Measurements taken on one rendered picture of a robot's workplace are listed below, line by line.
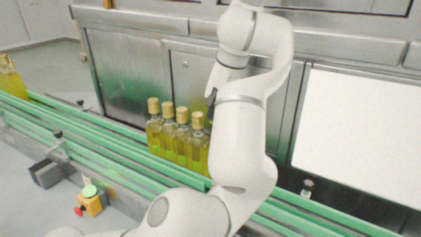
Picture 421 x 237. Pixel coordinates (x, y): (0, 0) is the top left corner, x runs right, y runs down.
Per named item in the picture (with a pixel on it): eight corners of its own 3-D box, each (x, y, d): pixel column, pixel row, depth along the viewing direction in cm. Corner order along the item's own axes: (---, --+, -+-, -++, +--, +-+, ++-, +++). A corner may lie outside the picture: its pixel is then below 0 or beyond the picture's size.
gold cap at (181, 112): (190, 120, 79) (189, 107, 77) (183, 125, 77) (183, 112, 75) (181, 117, 81) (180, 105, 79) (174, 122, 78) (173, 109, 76)
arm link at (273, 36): (210, 117, 46) (222, 26, 54) (278, 130, 48) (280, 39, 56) (220, 95, 38) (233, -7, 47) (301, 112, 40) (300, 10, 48)
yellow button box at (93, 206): (108, 205, 97) (104, 191, 94) (91, 220, 92) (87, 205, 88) (97, 198, 100) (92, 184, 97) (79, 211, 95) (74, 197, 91)
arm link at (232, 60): (231, 38, 65) (228, 49, 66) (213, 46, 58) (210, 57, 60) (258, 50, 62) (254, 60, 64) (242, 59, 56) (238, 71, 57)
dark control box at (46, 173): (64, 179, 110) (58, 163, 105) (45, 191, 104) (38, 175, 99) (52, 172, 113) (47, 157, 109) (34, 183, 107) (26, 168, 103)
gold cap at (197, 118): (206, 125, 77) (206, 112, 75) (199, 131, 74) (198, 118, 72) (196, 122, 78) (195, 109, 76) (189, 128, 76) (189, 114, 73)
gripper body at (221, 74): (229, 45, 66) (218, 83, 72) (208, 55, 58) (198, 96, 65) (255, 57, 63) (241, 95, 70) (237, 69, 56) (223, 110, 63)
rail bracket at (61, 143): (74, 160, 101) (64, 131, 94) (55, 171, 95) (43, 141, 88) (67, 157, 102) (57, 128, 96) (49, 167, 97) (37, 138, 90)
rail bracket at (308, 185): (311, 205, 82) (320, 173, 75) (306, 221, 77) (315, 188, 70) (298, 200, 83) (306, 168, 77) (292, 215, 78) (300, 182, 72)
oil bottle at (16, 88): (32, 106, 139) (12, 54, 125) (21, 110, 135) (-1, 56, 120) (26, 103, 141) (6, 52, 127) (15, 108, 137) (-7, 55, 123)
